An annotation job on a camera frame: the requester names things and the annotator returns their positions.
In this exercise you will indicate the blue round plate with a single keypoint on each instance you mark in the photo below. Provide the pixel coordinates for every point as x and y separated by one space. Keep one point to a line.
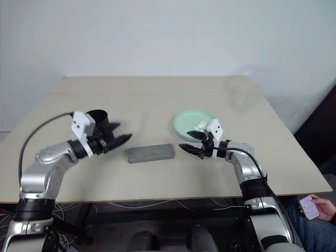
185 138

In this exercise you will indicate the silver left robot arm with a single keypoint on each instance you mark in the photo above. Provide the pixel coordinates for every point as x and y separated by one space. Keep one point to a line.
39 178

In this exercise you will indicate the person's bare hand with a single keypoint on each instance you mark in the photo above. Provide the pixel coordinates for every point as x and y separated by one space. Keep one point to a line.
326 208

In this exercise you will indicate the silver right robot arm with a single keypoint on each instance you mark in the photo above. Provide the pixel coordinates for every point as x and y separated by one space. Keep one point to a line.
246 168

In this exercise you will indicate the black plastic cup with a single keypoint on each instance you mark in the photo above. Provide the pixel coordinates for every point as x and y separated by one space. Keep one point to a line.
101 118

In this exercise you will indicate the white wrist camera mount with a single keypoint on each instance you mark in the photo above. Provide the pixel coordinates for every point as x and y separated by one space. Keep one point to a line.
216 130
78 123

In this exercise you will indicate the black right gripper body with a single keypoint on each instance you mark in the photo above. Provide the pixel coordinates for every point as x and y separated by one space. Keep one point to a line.
207 149

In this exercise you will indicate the green round plate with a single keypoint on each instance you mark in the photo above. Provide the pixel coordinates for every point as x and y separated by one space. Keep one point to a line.
186 120

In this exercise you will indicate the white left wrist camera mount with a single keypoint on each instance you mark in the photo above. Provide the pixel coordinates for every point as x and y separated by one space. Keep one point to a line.
78 123

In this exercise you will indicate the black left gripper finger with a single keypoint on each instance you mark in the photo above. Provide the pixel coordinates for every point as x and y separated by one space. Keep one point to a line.
115 126
120 140

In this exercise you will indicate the white smartphone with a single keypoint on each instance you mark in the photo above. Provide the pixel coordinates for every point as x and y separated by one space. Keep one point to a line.
308 207

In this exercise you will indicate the person's blue jeans leg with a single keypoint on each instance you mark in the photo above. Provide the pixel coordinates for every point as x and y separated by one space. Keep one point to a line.
315 233

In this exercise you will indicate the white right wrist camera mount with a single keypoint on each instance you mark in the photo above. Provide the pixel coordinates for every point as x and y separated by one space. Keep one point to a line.
216 130

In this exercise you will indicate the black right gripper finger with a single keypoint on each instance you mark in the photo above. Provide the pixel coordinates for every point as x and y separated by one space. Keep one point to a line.
195 135
190 149

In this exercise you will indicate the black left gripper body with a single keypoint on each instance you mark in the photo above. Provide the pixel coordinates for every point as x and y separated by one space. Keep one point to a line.
99 144

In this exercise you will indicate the grey glasses case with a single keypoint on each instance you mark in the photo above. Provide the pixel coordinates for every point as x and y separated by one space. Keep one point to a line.
151 153

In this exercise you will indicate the white wrapper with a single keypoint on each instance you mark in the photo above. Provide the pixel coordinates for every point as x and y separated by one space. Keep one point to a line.
200 126

